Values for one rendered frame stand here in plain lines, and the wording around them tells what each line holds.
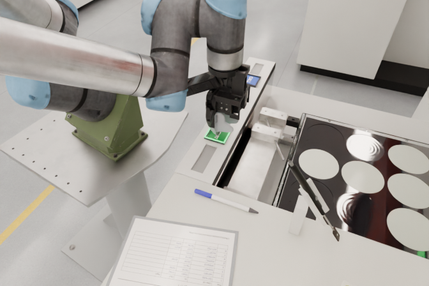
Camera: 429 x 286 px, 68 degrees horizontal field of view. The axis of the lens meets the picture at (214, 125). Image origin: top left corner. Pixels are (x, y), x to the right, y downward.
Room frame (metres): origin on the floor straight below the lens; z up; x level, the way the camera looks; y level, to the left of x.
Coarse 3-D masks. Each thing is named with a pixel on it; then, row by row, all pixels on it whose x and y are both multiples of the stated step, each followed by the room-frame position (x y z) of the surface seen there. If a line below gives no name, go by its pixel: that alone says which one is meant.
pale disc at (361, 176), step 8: (344, 168) 0.52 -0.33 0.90; (352, 168) 0.52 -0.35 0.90; (360, 168) 0.52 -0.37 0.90; (368, 168) 0.52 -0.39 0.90; (344, 176) 0.49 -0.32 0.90; (352, 176) 0.49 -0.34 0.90; (360, 176) 0.49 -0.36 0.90; (368, 176) 0.49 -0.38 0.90; (376, 176) 0.49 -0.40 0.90; (352, 184) 0.46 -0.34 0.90; (360, 184) 0.46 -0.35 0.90; (368, 184) 0.46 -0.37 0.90; (376, 184) 0.46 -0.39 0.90; (368, 192) 0.44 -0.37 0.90; (376, 192) 0.44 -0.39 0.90
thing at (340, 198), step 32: (320, 128) 0.66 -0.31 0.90; (352, 128) 0.66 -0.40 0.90; (352, 160) 0.54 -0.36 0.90; (384, 160) 0.54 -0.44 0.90; (288, 192) 0.44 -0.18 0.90; (320, 192) 0.44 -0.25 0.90; (352, 192) 0.44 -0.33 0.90; (384, 192) 0.44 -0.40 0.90; (352, 224) 0.36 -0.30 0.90; (384, 224) 0.36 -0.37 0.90
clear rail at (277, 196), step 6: (300, 120) 0.70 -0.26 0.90; (300, 126) 0.67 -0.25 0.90; (300, 132) 0.65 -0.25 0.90; (294, 138) 0.62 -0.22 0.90; (294, 144) 0.60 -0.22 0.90; (294, 150) 0.58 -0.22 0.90; (288, 156) 0.55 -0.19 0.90; (288, 162) 0.53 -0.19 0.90; (288, 168) 0.51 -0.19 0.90; (282, 174) 0.49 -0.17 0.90; (282, 180) 0.48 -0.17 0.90; (282, 186) 0.46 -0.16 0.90; (276, 192) 0.44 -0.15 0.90; (276, 198) 0.42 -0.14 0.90; (276, 204) 0.41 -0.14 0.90
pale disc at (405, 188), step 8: (392, 176) 0.49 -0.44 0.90; (400, 176) 0.49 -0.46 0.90; (408, 176) 0.49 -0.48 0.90; (392, 184) 0.46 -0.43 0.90; (400, 184) 0.46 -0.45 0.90; (408, 184) 0.46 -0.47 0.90; (416, 184) 0.46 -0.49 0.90; (424, 184) 0.46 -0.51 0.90; (392, 192) 0.44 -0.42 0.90; (400, 192) 0.44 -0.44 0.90; (408, 192) 0.44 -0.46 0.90; (416, 192) 0.44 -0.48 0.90; (424, 192) 0.44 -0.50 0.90; (400, 200) 0.42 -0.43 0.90; (408, 200) 0.42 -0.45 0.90; (416, 200) 0.42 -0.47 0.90; (424, 200) 0.42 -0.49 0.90
